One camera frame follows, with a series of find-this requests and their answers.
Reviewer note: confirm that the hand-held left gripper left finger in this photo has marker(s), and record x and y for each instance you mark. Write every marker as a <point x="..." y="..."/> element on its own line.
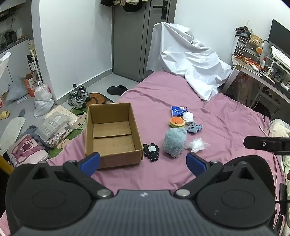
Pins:
<point x="90" y="163"/>

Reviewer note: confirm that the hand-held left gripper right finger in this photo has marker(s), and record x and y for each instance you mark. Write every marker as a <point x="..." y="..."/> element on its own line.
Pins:
<point x="195" y="164"/>

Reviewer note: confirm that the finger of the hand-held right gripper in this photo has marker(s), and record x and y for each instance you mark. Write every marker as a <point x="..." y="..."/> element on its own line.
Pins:
<point x="260" y="143"/>

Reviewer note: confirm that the clear plastic bag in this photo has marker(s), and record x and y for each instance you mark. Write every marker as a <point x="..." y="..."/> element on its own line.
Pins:
<point x="196" y="145"/>

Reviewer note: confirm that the grey fluffy plush toy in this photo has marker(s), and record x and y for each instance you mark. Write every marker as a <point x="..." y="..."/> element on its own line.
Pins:
<point x="175" y="143"/>

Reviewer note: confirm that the brown cardboard box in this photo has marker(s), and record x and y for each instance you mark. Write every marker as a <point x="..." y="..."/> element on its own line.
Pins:
<point x="113" y="143"/>

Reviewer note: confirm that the blue-grey patterned plush toy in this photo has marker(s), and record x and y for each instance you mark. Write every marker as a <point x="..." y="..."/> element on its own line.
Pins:
<point x="194" y="127"/>

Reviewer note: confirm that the black patterned pouch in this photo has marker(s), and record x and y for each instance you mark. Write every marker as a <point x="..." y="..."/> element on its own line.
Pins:
<point x="151" y="151"/>

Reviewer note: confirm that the burger plush toy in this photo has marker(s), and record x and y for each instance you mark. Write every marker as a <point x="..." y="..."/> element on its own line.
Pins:
<point x="177" y="122"/>

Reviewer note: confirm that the white wrapped soft packet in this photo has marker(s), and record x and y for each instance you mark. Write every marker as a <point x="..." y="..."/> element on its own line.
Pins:
<point x="188" y="117"/>

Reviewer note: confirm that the cream blanket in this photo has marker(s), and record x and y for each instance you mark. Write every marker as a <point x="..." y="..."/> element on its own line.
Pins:
<point x="279" y="128"/>

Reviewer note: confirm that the clear wrapped package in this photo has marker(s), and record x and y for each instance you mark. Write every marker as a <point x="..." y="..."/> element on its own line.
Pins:
<point x="53" y="128"/>

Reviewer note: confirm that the green cartoon floor mat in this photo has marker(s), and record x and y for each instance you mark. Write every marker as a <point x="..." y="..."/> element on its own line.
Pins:
<point x="78" y="113"/>

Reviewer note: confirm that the blue tissue pack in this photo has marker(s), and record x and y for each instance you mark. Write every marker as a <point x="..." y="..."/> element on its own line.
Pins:
<point x="177" y="110"/>

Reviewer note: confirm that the beige patterned package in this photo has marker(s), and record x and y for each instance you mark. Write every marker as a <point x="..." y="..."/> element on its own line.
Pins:
<point x="64" y="112"/>

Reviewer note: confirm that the grey sneaker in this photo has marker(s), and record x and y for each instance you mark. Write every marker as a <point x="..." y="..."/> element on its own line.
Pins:
<point x="76" y="99"/>
<point x="84" y="92"/>

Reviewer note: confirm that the brown round floor mat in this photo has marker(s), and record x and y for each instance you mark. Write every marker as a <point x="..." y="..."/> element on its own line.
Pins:
<point x="99" y="98"/>

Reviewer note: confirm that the pink cartoon cushion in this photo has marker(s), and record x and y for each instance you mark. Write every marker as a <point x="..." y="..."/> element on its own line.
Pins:
<point x="25" y="151"/>

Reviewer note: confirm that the white desk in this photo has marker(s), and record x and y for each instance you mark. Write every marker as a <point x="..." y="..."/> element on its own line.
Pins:
<point x="249" y="72"/>

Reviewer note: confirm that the white tied plastic bag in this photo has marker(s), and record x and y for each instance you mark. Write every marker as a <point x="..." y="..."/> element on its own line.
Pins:
<point x="42" y="93"/>
<point x="43" y="107"/>

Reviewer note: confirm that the black slipper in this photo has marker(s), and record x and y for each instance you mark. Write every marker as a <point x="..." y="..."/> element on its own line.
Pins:
<point x="116" y="90"/>

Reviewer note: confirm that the pale grey insole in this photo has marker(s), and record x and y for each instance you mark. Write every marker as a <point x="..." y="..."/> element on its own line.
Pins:
<point x="12" y="129"/>

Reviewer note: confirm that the white keyboard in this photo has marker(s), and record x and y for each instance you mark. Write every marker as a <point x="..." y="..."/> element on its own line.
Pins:
<point x="281" y="55"/>

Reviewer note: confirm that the grey desktop drawer organizer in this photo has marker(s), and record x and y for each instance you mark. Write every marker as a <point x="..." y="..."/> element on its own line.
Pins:
<point x="243" y="46"/>

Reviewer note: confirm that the orange cardboard box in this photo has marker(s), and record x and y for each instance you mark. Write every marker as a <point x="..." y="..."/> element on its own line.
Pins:
<point x="31" y="85"/>

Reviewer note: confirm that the yellow slipper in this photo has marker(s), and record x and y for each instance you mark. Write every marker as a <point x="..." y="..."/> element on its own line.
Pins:
<point x="4" y="114"/>

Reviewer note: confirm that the grey plastic bag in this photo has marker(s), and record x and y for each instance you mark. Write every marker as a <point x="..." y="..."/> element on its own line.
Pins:
<point x="15" y="89"/>

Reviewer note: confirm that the white draped sheet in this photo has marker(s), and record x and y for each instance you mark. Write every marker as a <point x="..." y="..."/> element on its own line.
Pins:
<point x="185" y="54"/>

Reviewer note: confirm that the black monitor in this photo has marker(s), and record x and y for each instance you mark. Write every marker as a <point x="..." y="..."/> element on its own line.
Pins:
<point x="279" y="34"/>

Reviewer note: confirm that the grey door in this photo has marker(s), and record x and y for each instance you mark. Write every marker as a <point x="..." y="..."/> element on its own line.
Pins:
<point x="131" y="38"/>

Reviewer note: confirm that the hanging dark clothes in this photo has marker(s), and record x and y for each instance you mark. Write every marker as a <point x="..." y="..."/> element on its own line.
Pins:
<point x="126" y="4"/>

